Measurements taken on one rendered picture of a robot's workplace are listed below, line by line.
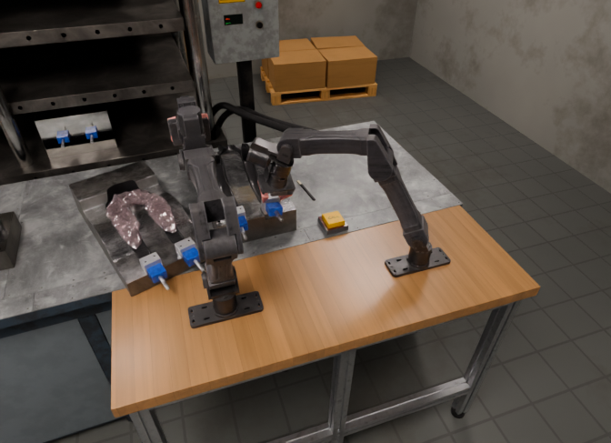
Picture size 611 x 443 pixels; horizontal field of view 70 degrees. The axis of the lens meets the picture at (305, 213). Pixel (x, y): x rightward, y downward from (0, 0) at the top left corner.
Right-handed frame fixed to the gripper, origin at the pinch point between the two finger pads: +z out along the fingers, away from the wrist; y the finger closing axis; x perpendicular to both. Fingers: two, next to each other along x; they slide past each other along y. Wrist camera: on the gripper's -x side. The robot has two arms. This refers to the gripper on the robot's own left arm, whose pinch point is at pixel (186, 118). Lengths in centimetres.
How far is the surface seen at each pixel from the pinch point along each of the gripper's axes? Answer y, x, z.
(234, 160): -14.5, 26.4, 17.8
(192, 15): -11, -13, 61
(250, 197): -16.1, 30.9, -0.4
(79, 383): 52, 84, -15
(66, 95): 41, 14, 66
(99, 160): 36, 40, 58
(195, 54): -10, 1, 61
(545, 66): -276, 60, 140
